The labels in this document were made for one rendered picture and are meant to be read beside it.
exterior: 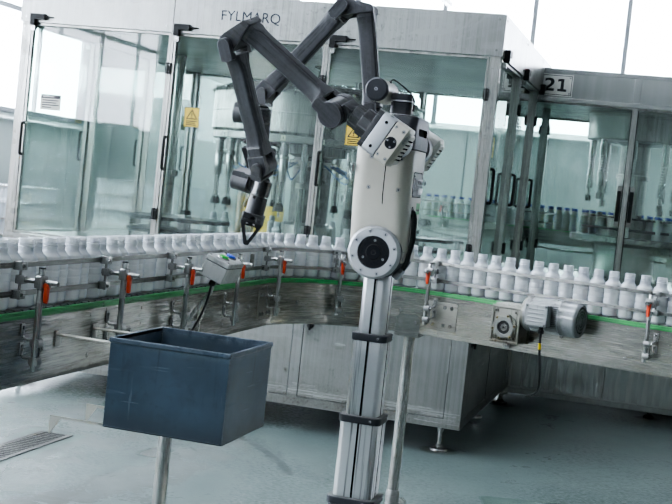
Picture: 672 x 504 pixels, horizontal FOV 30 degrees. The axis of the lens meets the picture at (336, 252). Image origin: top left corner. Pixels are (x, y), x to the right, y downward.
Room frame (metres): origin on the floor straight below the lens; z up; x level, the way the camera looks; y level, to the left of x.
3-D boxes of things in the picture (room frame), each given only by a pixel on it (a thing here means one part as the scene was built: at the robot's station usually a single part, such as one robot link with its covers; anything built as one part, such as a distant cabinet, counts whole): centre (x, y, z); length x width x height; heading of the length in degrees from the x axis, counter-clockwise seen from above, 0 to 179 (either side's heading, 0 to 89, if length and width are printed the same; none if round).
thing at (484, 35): (8.25, 0.25, 1.18); 2.88 x 2.73 x 2.35; 75
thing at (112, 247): (3.47, 0.62, 1.08); 0.06 x 0.06 x 0.17
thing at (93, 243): (3.36, 0.65, 1.08); 0.06 x 0.06 x 0.17
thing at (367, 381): (3.79, -0.14, 0.74); 0.11 x 0.11 x 0.40; 75
